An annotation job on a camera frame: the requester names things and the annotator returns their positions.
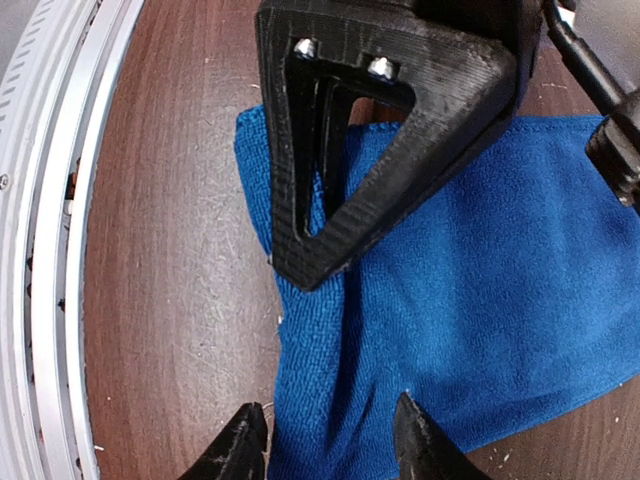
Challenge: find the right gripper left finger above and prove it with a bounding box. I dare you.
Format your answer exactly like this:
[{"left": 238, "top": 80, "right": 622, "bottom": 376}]
[{"left": 179, "top": 402, "right": 268, "bottom": 480}]

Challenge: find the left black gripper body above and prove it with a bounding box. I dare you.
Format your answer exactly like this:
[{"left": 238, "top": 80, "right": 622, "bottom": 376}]
[{"left": 264, "top": 1, "right": 541, "bottom": 105}]

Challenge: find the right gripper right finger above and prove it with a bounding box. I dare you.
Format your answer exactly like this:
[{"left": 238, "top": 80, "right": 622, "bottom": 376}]
[{"left": 393, "top": 392, "right": 490, "bottom": 480}]

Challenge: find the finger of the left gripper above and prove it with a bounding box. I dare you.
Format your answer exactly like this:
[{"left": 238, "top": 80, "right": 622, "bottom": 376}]
[{"left": 255, "top": 2, "right": 518, "bottom": 291}]

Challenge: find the blue towel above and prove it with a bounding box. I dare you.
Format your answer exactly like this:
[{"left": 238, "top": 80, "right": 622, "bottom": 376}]
[{"left": 233, "top": 103, "right": 640, "bottom": 480}]

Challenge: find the front aluminium rail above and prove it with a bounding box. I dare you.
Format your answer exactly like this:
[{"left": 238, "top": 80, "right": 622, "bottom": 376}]
[{"left": 1, "top": 1, "right": 143, "bottom": 479}]

